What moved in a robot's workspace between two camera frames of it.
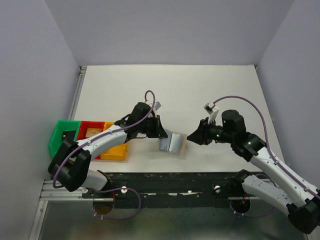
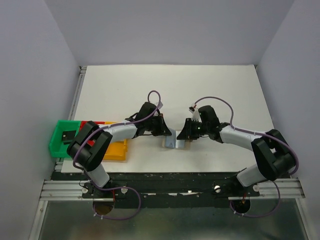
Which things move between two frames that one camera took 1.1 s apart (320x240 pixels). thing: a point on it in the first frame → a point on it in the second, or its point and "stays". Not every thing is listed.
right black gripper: x=201 y=135 → x=187 y=133
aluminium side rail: x=77 y=95 stays
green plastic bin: x=62 y=126 stays
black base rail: x=168 y=190 stays
